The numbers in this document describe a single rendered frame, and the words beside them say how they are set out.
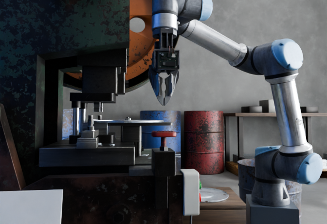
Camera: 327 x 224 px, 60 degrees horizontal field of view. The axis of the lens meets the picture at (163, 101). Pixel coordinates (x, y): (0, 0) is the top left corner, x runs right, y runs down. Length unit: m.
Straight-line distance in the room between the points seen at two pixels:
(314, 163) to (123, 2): 0.88
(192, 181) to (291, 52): 0.56
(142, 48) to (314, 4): 4.57
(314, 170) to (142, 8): 1.13
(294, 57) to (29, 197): 0.96
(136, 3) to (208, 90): 3.20
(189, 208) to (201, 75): 3.83
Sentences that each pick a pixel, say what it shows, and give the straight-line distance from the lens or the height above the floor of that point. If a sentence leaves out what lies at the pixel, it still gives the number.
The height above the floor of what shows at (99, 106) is 0.84.
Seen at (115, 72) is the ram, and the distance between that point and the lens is 1.10.
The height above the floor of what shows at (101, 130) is 0.75.
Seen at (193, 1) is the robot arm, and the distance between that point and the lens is 0.89.
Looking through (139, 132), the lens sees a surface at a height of 0.74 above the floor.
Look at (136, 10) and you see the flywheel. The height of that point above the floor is 1.38.
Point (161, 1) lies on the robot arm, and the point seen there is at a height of 1.13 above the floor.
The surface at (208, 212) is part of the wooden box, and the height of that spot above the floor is 0.32.
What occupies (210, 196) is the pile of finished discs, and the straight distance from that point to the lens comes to 1.70.
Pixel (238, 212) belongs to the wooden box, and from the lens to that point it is 1.60.
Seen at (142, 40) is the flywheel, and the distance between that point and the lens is 1.58.
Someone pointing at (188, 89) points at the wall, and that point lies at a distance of 4.58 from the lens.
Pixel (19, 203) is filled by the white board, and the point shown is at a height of 0.56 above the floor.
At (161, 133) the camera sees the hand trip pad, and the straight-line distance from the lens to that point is 0.80.
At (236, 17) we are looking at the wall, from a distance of 5.08.
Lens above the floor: 0.80
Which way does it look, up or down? 3 degrees up
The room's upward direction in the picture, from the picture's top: straight up
